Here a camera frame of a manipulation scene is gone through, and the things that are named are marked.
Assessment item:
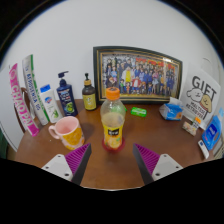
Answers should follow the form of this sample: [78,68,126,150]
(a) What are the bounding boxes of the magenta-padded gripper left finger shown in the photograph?
[41,143,93,186]

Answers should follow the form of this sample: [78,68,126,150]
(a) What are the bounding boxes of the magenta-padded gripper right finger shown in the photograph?
[132,143,184,186]

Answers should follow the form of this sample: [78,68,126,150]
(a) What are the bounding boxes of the orange juice bottle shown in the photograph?
[99,86,127,152]

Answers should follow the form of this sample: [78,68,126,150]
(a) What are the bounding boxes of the pink mug with orange print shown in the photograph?
[48,115,86,151]

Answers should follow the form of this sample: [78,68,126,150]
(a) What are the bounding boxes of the small beige snack packet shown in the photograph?
[181,121,198,137]

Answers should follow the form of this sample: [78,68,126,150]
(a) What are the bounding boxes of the blue tissue pack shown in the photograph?
[158,97,185,121]

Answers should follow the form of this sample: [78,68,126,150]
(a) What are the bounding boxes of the small white remote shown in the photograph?
[197,139,211,160]

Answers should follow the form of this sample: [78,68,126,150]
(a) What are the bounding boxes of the white blue-capped lotion bottle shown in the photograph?
[39,83,63,124]

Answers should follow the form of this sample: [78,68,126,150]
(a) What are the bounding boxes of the dark blue pump bottle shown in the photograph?
[55,70,79,118]

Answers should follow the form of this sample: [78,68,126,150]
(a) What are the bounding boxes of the brown yellow-labelled pump bottle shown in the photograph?
[81,72,98,112]

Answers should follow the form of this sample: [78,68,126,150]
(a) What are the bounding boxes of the small orange and white box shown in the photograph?
[193,115,203,129]

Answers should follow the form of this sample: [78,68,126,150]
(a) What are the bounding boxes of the blue detergent bottle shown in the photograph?
[201,107,224,152]

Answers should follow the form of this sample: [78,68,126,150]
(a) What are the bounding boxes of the white flat panel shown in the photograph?
[0,89,18,151]

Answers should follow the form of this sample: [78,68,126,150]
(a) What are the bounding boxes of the white paper gift bag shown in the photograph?
[179,58,222,131]

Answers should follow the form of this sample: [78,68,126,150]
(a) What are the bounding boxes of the framed group picture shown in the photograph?
[92,45,184,104]

